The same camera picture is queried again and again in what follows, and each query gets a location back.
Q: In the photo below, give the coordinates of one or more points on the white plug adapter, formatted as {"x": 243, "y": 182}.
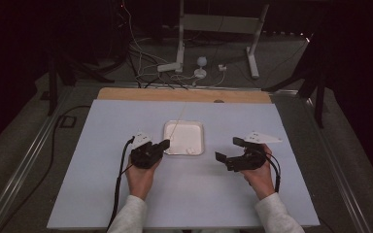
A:
{"x": 222, "y": 68}

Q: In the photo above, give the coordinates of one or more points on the white power strip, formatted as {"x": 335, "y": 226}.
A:
{"x": 168, "y": 67}

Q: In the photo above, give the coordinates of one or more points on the white metal stand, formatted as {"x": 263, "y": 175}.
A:
{"x": 218, "y": 24}

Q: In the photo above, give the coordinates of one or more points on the person's left hand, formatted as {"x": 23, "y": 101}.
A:
{"x": 141, "y": 181}

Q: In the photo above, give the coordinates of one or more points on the white round webcam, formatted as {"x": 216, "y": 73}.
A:
{"x": 201, "y": 62}

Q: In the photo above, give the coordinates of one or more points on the black square floor plate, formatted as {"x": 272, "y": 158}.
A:
{"x": 61, "y": 122}

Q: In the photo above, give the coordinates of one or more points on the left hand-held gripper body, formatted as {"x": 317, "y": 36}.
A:
{"x": 145, "y": 155}

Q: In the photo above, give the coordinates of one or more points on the person's right hand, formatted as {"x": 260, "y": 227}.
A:
{"x": 260, "y": 179}

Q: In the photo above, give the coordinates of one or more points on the pale blue table mat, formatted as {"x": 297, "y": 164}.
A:
{"x": 94, "y": 161}

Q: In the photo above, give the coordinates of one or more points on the black tripod stand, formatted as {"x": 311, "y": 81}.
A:
{"x": 52, "y": 84}
{"x": 319, "y": 97}

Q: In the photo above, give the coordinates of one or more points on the white square tray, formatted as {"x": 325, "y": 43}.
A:
{"x": 187, "y": 136}

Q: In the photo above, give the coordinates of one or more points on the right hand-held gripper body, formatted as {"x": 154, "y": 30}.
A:
{"x": 246, "y": 160}

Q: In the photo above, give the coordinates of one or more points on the metal floor rail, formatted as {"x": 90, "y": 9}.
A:
{"x": 22, "y": 168}
{"x": 336, "y": 161}

